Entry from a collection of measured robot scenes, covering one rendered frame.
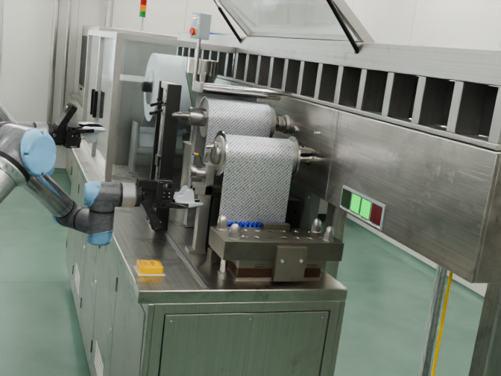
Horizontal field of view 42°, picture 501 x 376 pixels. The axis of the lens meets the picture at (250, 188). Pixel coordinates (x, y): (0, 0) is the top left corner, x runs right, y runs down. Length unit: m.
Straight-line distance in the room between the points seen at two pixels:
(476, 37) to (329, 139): 3.36
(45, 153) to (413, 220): 0.96
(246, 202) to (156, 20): 5.66
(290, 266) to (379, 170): 0.41
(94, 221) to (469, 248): 1.08
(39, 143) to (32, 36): 5.81
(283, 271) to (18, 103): 5.83
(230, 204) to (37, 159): 0.69
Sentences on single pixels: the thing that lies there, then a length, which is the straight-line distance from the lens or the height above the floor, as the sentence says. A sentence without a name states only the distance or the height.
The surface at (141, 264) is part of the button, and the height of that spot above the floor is 0.92.
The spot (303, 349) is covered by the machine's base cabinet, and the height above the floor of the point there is 0.70.
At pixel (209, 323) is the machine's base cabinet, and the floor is 0.80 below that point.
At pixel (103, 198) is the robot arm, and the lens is 2.00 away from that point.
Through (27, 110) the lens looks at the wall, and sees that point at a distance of 7.58.
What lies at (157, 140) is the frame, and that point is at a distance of 2.52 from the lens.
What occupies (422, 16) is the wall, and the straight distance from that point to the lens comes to 6.04.
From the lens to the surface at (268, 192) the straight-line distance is 2.17.
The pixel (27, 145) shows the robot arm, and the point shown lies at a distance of 1.71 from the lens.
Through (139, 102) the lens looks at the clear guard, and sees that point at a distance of 3.06.
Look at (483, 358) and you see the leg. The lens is 1.79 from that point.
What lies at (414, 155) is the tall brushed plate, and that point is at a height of 1.38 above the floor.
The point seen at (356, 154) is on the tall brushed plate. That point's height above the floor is 1.33.
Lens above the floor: 1.58
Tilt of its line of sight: 12 degrees down
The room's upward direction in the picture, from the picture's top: 7 degrees clockwise
